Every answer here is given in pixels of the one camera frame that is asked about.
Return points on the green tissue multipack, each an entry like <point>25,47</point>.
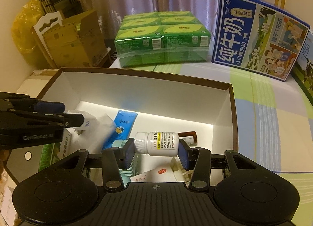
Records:
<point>159,44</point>

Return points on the brown spray bottle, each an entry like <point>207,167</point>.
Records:
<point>188,136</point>

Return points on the yellow plastic bag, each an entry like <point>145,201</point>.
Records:
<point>24,32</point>

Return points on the brown cardboard storage box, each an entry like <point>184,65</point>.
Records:
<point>146,93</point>

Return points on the white charger plug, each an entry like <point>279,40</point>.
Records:
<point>88,124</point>

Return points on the white medicine carton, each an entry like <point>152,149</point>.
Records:
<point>156,175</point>

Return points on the checked tablecloth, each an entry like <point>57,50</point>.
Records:
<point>269,123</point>

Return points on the green spray carton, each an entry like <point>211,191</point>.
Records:
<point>61,147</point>

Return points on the plain cardboard box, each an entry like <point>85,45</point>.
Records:
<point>73,44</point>

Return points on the white carved board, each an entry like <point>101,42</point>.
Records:
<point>46,24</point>

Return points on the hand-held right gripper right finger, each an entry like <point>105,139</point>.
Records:
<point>183,153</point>

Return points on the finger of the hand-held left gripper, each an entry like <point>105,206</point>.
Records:
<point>73,120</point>
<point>49,108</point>

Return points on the white pill bottle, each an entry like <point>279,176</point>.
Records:
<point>161,145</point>

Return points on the mint green handheld fan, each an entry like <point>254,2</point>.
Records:
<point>132,167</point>

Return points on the blue toothpaste tube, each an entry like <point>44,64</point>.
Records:
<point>124,123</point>

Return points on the green milk carton case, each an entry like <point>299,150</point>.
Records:
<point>305,69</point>

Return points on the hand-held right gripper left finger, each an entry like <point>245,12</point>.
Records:
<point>128,152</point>

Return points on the blue milk carton case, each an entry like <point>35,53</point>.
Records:
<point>232,44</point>

